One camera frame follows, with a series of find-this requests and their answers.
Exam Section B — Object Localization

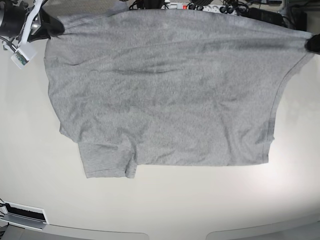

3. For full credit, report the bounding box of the white power strip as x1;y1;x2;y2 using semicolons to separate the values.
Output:
161;0;250;16

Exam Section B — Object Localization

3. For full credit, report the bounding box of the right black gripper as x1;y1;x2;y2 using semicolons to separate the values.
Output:
0;0;65;42

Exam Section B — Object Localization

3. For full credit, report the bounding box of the grey t-shirt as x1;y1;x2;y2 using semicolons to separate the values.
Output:
44;9;313;178

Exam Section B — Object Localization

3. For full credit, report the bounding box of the white cable tray box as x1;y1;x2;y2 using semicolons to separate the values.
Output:
0;200;50;231

